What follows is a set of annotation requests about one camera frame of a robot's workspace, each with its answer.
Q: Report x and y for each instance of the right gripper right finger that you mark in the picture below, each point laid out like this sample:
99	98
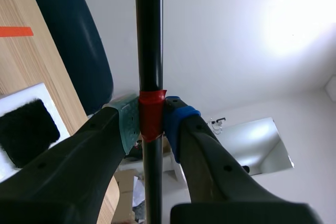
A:
210	161

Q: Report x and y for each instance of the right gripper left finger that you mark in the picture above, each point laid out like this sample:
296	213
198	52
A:
71	161

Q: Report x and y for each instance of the long black rod red band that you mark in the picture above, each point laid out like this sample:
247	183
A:
150	51

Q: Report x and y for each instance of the white wash basin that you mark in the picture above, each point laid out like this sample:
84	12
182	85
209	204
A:
260	148

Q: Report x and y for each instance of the patch of black fur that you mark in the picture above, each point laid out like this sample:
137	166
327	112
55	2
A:
26	132

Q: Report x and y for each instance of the white box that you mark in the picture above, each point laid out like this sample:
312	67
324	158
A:
39	93

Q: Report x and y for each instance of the dark blue chair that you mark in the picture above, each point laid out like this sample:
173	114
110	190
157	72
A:
76	40

